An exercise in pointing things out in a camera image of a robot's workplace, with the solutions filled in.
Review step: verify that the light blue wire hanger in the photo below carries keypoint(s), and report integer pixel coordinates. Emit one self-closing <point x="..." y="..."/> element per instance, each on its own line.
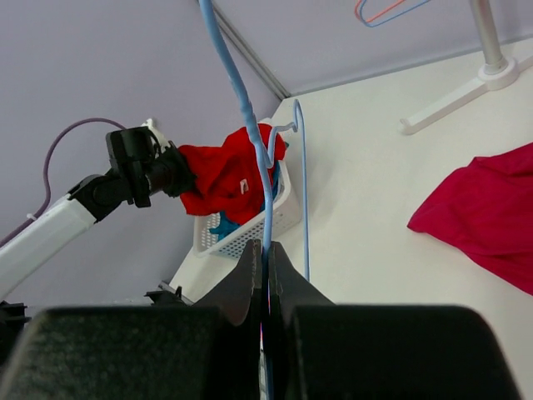
<point x="405" y="9"/>

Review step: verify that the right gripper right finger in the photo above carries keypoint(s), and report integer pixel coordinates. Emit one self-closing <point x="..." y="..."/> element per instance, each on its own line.
<point x="320" y="350"/>

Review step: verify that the magenta t shirt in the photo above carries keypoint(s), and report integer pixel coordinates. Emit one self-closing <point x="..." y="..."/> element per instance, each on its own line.
<point x="484" y="209"/>

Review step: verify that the pink wire hanger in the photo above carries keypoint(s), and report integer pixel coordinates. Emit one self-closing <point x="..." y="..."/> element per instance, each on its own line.
<point x="385" y="15"/>

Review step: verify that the blue t shirt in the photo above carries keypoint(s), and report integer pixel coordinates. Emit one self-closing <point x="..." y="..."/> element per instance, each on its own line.
<point x="226" y="226"/>

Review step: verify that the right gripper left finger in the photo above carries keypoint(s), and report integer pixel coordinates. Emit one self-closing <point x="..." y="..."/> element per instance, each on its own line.
<point x="207" y="350"/>

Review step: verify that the white plastic basket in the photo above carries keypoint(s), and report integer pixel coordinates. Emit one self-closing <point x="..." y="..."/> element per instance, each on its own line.
<point x="286" y="214"/>

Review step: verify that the red t shirt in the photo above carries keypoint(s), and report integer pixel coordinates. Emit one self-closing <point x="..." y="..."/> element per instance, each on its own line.
<point x="228" y="179"/>

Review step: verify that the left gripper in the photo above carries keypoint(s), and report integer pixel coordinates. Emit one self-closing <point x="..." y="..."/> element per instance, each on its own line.
<point x="169" y="173"/>

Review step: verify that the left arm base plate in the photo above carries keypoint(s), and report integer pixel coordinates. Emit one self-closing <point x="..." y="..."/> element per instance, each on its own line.
<point x="165" y="295"/>

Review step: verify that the white clothes rack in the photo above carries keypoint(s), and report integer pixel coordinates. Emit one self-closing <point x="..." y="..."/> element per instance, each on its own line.
<point x="497" y="72"/>

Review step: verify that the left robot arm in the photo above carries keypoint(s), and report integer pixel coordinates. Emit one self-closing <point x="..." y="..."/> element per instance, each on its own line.
<point x="142" y="164"/>

